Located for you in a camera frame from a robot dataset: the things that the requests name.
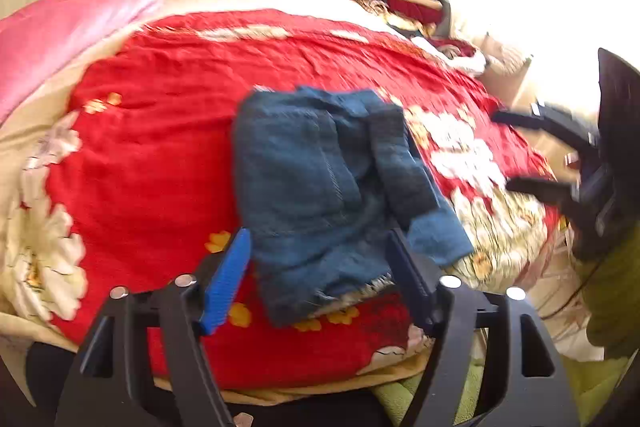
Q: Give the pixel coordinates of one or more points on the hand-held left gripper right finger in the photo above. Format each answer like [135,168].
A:
[407,267]

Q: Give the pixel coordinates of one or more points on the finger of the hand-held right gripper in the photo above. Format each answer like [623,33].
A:
[540,117]
[542,190]

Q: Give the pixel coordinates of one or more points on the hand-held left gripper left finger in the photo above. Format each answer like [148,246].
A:
[225,287]

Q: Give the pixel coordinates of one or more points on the blue denim pants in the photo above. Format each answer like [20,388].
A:
[310,187]

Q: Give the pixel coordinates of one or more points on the white striped plush toy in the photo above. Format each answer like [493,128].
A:
[507,59]

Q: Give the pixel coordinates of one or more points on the red and white cloth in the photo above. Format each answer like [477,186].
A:
[457,52]

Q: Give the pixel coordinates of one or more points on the green cloth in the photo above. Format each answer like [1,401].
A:
[607,297]

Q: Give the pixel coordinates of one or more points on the red floral blanket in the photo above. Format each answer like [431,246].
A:
[175,147]

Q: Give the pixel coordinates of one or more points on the pink quilt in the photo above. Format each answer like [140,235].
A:
[65,27]

